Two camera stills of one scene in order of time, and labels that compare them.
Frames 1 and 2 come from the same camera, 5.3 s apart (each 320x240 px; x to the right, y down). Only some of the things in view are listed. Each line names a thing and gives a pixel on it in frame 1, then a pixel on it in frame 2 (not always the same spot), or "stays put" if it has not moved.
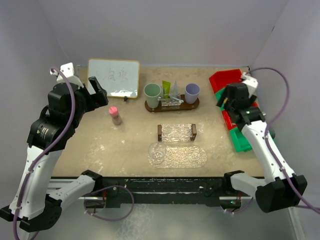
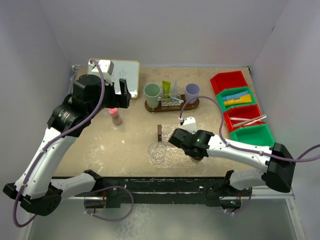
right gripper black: (220, 102) -> (186, 152)
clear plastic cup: (157, 151) stays put
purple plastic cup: (192, 90) stays put
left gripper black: (96, 100) -> (118, 100)
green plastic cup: (152, 91) stays put
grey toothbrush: (159, 98) stays put
